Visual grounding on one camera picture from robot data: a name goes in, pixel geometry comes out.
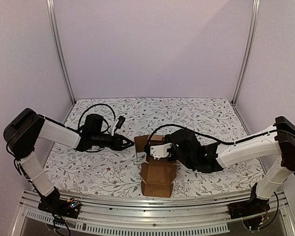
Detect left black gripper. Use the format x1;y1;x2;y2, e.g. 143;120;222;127
91;132;134;151

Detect brown cardboard box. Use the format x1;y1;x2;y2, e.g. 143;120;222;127
134;135;177;198

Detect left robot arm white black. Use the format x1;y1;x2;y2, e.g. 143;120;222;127
3;108;134;213

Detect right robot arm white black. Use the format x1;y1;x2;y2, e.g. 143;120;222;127
152;116;295;214

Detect floral patterned table mat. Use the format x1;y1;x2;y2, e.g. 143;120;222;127
44;98;265;198

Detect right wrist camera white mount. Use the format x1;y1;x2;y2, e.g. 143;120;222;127
144;143;172;160

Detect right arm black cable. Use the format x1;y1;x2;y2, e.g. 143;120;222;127
146;123;295;177

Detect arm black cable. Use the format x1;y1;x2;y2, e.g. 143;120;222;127
77;103;118;128
146;123;295;177

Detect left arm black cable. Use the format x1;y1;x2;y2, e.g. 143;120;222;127
77;103;118;128

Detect front aluminium rail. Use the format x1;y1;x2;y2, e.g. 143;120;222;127
10;190;295;236

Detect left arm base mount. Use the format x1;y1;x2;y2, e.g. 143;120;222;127
38;197;82;219

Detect left aluminium frame post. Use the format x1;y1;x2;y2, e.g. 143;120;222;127
46;0;76;105

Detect aluminium frame post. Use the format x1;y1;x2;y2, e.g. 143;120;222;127
231;0;261;106
46;0;76;105

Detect right aluminium frame post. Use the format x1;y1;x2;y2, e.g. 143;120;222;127
231;0;261;106

